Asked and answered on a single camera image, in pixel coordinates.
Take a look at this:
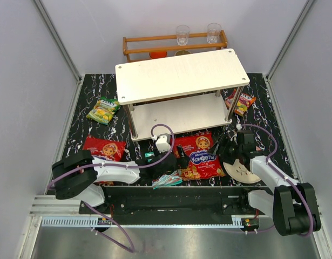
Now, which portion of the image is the teal Fox's mint candy bag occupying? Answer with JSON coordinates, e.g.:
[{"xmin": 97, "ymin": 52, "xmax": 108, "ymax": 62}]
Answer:
[{"xmin": 145, "ymin": 152, "xmax": 183, "ymax": 190}]

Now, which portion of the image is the green yellow Fox's candy bag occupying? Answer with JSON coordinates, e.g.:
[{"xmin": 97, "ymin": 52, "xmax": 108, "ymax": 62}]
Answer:
[{"xmin": 86, "ymin": 97, "xmax": 120, "ymax": 126}]

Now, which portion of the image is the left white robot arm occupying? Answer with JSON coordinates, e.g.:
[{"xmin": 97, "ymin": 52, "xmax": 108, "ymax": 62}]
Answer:
[{"xmin": 50, "ymin": 145, "xmax": 190, "ymax": 207}]

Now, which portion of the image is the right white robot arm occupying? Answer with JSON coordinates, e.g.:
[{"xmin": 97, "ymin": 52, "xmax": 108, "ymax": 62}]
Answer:
[{"xmin": 208, "ymin": 130, "xmax": 322, "ymax": 237}]

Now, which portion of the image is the right red Konfety candy bag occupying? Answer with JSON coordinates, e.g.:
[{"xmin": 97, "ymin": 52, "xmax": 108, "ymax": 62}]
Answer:
[{"xmin": 174, "ymin": 132, "xmax": 225, "ymax": 181}]

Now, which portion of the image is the red konfety candy bag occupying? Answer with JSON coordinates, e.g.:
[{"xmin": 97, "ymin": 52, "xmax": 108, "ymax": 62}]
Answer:
[
  {"xmin": 174, "ymin": 132, "xmax": 225, "ymax": 181},
  {"xmin": 83, "ymin": 135, "xmax": 126, "ymax": 161}
]

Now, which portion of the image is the left red Konfety candy bag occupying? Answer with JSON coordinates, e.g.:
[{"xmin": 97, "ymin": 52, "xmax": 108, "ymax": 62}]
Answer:
[{"xmin": 83, "ymin": 135, "xmax": 126, "ymax": 161}]

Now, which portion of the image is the orange Fox's candy bag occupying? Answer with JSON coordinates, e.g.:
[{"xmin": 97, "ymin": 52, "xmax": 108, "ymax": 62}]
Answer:
[{"xmin": 225, "ymin": 89, "xmax": 256, "ymax": 116}]

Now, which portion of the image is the white two-tier shelf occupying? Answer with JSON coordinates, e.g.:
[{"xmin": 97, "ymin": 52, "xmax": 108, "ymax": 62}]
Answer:
[{"xmin": 115, "ymin": 49, "xmax": 250, "ymax": 141}]

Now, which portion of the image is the black marble mat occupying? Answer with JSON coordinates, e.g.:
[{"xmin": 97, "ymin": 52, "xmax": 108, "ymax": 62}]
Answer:
[{"xmin": 62, "ymin": 73, "xmax": 294, "ymax": 176}]

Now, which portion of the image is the cream floral plate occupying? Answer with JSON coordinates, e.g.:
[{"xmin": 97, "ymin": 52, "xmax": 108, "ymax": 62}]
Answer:
[{"xmin": 223, "ymin": 159, "xmax": 261, "ymax": 184}]

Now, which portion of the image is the olive round lid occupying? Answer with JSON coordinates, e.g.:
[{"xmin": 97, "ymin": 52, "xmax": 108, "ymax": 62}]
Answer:
[{"xmin": 174, "ymin": 50, "xmax": 191, "ymax": 56}]

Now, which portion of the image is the orange round object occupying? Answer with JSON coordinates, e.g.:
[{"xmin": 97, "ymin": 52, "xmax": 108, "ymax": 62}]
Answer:
[{"xmin": 149, "ymin": 51, "xmax": 167, "ymax": 59}]

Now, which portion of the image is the right clear drinking glass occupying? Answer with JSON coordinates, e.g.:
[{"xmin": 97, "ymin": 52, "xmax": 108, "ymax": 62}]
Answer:
[{"xmin": 207, "ymin": 23, "xmax": 221, "ymax": 44}]

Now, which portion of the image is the clear drinking glass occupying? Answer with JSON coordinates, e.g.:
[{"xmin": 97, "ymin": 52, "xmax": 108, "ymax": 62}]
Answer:
[
  {"xmin": 207, "ymin": 23, "xmax": 221, "ymax": 44},
  {"xmin": 176, "ymin": 25, "xmax": 190, "ymax": 46}
]

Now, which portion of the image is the left clear drinking glass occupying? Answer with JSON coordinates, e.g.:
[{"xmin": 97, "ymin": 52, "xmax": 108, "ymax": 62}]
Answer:
[{"xmin": 176, "ymin": 25, "xmax": 190, "ymax": 46}]

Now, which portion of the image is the brown wooden rack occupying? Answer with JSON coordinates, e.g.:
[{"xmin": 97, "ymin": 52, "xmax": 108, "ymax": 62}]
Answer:
[{"xmin": 122, "ymin": 30, "xmax": 228, "ymax": 63}]

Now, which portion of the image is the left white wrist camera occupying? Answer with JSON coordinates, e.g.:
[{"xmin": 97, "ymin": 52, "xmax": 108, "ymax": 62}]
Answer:
[{"xmin": 155, "ymin": 134, "xmax": 171, "ymax": 153}]

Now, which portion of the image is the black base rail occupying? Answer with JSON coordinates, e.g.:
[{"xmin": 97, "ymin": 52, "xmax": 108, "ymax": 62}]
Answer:
[{"xmin": 95, "ymin": 186, "xmax": 256, "ymax": 225}]

